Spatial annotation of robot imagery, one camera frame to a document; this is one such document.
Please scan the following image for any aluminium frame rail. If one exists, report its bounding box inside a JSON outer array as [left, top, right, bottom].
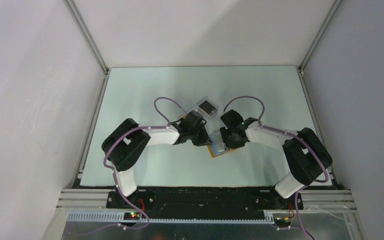
[[63, 0, 110, 189], [297, 0, 345, 190]]

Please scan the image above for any right aluminium frame rail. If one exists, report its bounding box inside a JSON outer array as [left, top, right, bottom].
[[297, 0, 345, 190]]

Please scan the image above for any clear plastic card tray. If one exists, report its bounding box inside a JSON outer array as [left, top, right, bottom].
[[177, 96, 219, 120]]

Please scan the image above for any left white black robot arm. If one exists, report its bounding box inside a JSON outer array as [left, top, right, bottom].
[[101, 110, 213, 208]]

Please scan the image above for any orange leather card holder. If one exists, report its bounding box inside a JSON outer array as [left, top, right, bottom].
[[207, 131, 234, 158]]

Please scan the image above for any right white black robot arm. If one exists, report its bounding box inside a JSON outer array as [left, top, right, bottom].
[[220, 109, 333, 209]]

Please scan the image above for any left aluminium frame rail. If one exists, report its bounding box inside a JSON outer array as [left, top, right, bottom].
[[63, 0, 110, 189]]

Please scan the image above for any black credit card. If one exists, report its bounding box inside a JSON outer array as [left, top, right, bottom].
[[198, 100, 217, 116]]

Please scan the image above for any grey slotted cable duct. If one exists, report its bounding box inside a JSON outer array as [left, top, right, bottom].
[[67, 211, 275, 224]]

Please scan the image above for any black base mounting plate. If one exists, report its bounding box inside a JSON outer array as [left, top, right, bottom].
[[106, 186, 304, 220]]

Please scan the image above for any left controller circuit board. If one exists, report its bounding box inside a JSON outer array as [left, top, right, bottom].
[[123, 211, 142, 221]]

